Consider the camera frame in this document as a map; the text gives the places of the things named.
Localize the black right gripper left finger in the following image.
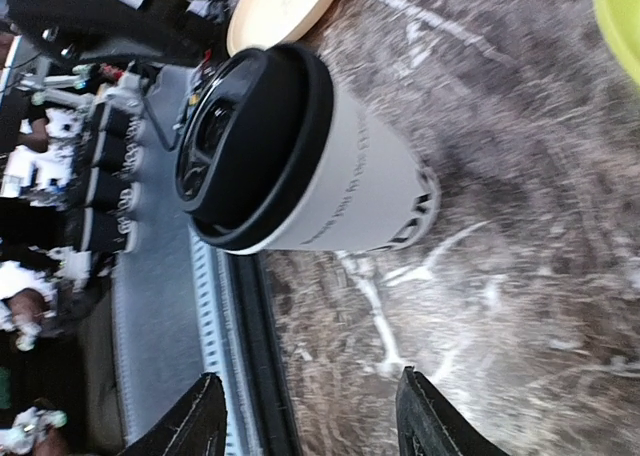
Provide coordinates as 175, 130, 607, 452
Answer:
124, 372, 228, 456

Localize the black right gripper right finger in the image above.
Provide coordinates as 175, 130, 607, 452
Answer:
395, 366, 508, 456

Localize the black plastic cup lid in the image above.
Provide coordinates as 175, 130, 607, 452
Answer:
175, 43, 335, 252

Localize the white paper coffee cup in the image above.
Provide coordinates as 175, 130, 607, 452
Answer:
258, 87, 441, 252

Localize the beige round plate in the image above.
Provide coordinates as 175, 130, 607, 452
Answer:
226, 0, 334, 56

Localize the lime green bowl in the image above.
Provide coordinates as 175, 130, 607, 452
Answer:
593, 0, 639, 85

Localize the black front table rail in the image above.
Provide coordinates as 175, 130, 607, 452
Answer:
226, 256, 302, 455

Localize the white slotted cable duct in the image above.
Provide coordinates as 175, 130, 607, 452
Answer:
189, 229, 262, 455

